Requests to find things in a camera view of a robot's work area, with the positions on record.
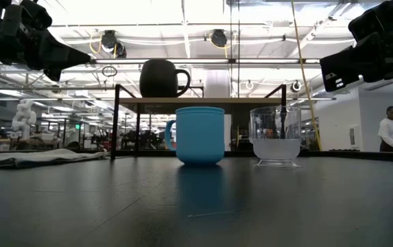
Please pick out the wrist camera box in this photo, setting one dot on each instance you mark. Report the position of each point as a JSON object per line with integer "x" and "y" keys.
{"x": 371, "y": 20}
{"x": 36, "y": 15}

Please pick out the grey folded cloth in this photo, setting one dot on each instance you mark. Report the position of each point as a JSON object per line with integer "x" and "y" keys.
{"x": 28, "y": 158}

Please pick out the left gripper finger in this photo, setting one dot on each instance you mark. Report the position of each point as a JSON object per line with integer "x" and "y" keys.
{"x": 57, "y": 65}
{"x": 62, "y": 49}

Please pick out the wooden shelf with black frame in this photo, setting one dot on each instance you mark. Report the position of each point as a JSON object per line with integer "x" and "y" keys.
{"x": 199, "y": 101}

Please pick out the clear plastic cup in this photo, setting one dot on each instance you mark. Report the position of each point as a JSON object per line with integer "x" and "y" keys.
{"x": 275, "y": 147}

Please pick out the light blue plastic cup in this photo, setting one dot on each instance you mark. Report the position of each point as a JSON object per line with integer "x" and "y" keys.
{"x": 199, "y": 137}

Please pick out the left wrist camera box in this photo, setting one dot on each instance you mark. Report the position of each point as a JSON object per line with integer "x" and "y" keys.
{"x": 36, "y": 15}

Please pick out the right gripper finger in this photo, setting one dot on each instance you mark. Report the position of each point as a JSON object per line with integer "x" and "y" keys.
{"x": 350, "y": 63}

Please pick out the white robot figure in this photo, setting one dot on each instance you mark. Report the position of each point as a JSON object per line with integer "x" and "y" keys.
{"x": 24, "y": 118}

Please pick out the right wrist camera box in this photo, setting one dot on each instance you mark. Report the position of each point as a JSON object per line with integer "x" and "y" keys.
{"x": 371, "y": 20}

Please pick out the black mug with blue inside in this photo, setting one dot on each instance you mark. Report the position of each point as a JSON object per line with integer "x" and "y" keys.
{"x": 158, "y": 79}

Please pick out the person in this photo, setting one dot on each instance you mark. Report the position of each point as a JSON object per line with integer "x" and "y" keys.
{"x": 391, "y": 132}

